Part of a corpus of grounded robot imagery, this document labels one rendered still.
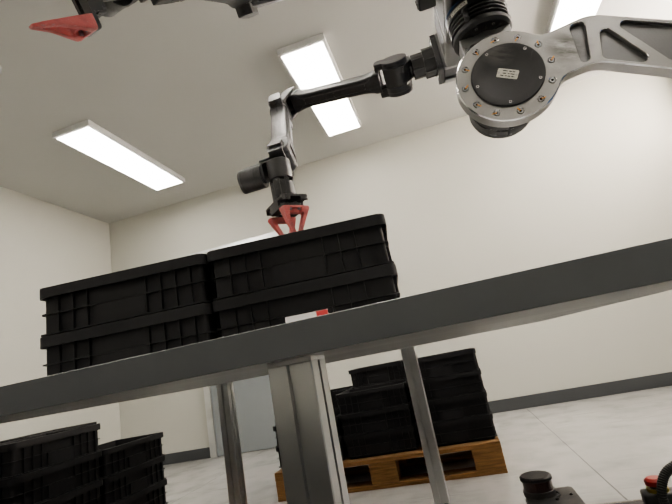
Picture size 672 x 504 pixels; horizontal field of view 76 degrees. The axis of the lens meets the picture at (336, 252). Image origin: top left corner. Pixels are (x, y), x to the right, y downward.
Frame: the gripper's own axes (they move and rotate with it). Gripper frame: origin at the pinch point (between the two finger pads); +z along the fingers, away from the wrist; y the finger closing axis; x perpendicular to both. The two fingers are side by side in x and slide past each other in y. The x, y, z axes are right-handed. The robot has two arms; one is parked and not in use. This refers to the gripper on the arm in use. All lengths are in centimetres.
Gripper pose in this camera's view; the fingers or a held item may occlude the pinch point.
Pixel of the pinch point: (293, 239)
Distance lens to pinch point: 99.3
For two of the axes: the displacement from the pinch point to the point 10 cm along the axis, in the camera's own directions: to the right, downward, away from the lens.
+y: 5.0, -3.0, -8.1
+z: 2.1, 9.5, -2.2
